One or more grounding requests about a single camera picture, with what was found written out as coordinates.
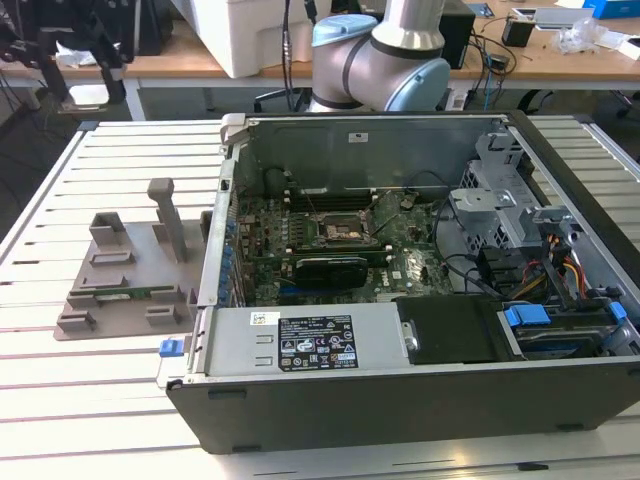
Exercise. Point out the crumpled white paper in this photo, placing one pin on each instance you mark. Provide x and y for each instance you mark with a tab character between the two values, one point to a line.
80	57

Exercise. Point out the black round cylinder part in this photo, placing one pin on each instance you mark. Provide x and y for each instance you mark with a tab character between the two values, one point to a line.
274	180

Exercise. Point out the black office chair base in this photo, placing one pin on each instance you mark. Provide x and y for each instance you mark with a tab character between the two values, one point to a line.
280	95

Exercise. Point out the clear plastic bags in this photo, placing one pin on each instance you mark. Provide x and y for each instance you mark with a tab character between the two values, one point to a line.
580	35

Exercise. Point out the white flat box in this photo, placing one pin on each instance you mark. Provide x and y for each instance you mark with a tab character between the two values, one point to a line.
565	19

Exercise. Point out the grey parts rack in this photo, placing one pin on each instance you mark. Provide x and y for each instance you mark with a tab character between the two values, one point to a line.
130	250

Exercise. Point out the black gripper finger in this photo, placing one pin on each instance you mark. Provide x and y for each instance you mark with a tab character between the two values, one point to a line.
114	80
54	80

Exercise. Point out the black open PC case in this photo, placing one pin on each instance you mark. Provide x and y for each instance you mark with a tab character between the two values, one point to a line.
400	415

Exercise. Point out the silver metal drive cage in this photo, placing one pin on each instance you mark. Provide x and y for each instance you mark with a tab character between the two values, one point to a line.
480	200

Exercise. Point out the green motherboard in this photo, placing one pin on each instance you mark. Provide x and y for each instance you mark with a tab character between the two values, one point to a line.
410	265

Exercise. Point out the black RAM slot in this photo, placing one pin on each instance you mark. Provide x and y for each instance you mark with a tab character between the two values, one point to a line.
330	205
330	194
340	246

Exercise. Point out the green RAM stick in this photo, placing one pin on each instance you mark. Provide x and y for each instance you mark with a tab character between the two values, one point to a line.
135	291

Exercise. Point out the small blue card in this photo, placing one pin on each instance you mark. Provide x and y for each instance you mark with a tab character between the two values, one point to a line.
480	9

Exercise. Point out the thin metal locking lever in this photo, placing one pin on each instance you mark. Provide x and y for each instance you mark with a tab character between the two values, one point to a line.
313	206

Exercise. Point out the black graphics card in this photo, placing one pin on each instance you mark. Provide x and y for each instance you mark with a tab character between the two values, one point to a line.
330	272

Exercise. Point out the round coin cell battery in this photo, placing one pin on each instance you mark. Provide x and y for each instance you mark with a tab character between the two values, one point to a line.
407	200

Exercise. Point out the long wooden desk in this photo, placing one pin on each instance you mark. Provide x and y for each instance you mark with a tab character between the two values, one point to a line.
175	67

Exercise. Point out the small blue case latch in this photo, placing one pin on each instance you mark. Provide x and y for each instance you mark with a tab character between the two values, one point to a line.
169	348

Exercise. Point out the small black box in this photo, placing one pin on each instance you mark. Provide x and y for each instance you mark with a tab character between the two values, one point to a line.
517	32

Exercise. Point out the black power adapter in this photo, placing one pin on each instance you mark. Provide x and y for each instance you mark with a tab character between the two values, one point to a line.
500	61

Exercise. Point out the white paper packet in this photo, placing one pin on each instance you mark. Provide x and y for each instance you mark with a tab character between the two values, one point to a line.
625	45

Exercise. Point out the CPU socket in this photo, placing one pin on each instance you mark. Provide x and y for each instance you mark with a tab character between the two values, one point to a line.
345	230

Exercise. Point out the grey case release latch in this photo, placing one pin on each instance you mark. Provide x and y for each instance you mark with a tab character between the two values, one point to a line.
232	127

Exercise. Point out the large black computer tower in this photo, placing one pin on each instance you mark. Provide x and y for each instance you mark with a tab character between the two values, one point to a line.
150	25

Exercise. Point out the white printer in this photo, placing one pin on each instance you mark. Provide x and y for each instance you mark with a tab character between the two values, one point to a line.
240	40

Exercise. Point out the tall black desktop box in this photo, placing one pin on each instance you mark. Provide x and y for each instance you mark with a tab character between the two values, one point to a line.
462	40

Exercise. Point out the blue cardboard box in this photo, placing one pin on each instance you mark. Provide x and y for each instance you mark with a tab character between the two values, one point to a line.
615	7

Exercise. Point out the hard disk in blue carrier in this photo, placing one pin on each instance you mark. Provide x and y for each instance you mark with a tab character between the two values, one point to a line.
527	316

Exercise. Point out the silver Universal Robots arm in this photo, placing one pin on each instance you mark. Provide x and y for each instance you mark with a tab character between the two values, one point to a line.
350	65

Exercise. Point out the silver power supply unit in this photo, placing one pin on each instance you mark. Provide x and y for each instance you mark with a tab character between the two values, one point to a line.
235	345

